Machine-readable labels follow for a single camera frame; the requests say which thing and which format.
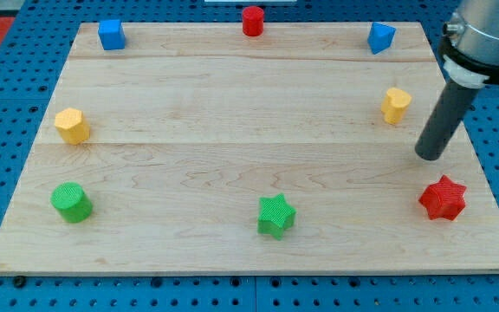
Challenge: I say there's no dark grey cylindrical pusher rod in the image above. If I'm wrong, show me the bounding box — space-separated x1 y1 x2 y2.
415 79 479 161

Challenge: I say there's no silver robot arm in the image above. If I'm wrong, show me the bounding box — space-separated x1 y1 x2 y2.
415 0 499 160

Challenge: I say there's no yellow heart block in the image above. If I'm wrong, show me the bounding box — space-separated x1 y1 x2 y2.
380 88 412 125

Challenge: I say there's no blue triangle block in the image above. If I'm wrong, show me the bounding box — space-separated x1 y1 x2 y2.
367 22 397 55

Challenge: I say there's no red star block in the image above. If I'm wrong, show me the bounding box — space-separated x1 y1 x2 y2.
418 175 467 221

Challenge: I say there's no green star block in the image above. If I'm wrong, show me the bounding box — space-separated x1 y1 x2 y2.
257 193 296 240

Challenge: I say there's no red cylinder block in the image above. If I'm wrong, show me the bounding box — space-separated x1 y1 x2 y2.
242 6 264 36

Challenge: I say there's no light wooden board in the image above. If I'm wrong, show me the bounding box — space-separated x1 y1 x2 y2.
0 23 499 276

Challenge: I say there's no blue cube block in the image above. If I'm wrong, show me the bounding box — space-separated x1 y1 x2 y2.
98 19 126 50

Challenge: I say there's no yellow hexagon block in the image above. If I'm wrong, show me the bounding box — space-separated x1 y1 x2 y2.
54 107 90 145

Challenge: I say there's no green cylinder block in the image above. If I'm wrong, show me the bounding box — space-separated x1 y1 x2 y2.
50 182 93 223

